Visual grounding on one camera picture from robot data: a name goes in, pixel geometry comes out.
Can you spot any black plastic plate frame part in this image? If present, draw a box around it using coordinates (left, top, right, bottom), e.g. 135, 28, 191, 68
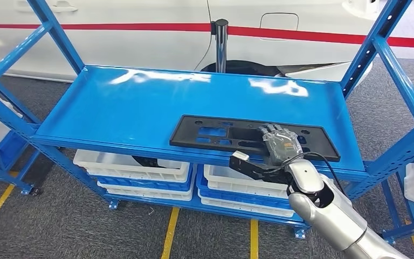
169, 114, 341, 162

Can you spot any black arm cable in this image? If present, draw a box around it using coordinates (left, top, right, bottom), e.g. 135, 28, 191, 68
264, 152, 347, 195

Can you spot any black bracket part in bin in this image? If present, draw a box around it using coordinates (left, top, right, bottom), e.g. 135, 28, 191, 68
133, 156, 172, 169

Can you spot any white car body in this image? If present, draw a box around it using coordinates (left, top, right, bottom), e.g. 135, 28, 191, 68
0, 0, 414, 84

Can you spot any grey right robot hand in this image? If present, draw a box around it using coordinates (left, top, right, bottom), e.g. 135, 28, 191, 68
258, 123, 304, 167

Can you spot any white plastic bin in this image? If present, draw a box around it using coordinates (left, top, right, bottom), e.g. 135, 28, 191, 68
203, 164, 290, 200
73, 149, 190, 183
96, 175, 197, 202
198, 189, 296, 218

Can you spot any chrome barrier post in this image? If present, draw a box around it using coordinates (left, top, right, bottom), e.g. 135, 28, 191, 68
210, 18, 229, 73

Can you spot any red barrier belt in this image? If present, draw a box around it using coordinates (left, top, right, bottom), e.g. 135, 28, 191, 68
0, 23, 213, 33
227, 25, 414, 50

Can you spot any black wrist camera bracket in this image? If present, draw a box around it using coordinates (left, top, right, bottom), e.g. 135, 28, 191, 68
229, 153, 295, 185

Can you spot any blue plastic bin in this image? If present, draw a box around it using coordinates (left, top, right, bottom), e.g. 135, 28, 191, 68
96, 166, 195, 193
196, 165, 295, 211

